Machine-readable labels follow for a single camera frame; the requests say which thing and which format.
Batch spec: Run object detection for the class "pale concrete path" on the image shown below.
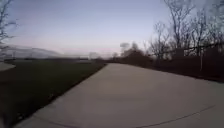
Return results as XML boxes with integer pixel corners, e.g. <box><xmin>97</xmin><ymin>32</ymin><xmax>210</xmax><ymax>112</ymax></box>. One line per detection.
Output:
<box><xmin>12</xmin><ymin>62</ymin><xmax>224</xmax><ymax>128</ymax></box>

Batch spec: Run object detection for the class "dark fence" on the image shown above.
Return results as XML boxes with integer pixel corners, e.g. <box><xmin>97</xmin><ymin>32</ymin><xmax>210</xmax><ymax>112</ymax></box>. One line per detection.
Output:
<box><xmin>105</xmin><ymin>42</ymin><xmax>224</xmax><ymax>83</ymax></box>

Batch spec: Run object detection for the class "dark grass field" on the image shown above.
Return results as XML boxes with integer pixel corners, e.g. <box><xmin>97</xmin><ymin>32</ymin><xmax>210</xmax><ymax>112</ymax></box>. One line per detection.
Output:
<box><xmin>0</xmin><ymin>59</ymin><xmax>108</xmax><ymax>128</ymax></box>

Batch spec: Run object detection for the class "row of bare trees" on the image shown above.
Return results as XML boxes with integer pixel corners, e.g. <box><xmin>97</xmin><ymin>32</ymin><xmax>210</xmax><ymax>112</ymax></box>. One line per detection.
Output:
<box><xmin>111</xmin><ymin>0</ymin><xmax>224</xmax><ymax>64</ymax></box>

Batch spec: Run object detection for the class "pale hill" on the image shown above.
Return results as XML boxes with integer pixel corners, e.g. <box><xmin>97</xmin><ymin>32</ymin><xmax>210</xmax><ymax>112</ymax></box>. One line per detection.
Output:
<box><xmin>0</xmin><ymin>45</ymin><xmax>64</xmax><ymax>61</ymax></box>

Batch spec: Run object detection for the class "bare tree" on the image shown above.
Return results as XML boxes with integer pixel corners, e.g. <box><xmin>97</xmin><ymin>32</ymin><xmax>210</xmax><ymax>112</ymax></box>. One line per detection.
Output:
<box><xmin>0</xmin><ymin>0</ymin><xmax>18</xmax><ymax>61</ymax></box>

